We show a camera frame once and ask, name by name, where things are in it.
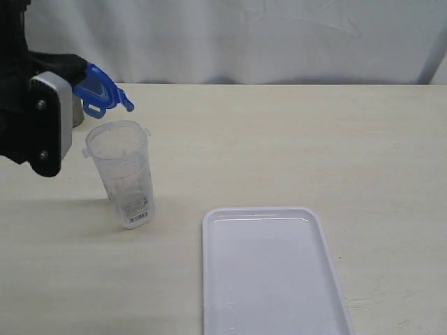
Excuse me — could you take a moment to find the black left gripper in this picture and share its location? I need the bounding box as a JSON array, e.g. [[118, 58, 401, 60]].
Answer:
[[1, 1, 87, 164]]

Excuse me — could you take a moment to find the stainless steel cup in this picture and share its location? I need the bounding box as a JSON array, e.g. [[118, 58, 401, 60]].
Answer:
[[72, 95, 85, 128]]

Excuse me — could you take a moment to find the blue container lid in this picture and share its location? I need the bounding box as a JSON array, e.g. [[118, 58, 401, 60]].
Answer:
[[73, 63, 135, 119]]

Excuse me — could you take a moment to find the clear tall plastic container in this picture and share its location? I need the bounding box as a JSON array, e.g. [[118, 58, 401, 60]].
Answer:
[[82, 120, 154, 230]]

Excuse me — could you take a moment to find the white backdrop curtain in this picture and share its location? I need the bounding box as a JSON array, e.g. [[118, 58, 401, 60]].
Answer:
[[24, 1, 446, 84]]

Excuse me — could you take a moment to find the white rectangular tray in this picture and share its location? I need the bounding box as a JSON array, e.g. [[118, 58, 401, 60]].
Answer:
[[202, 207, 354, 334]]

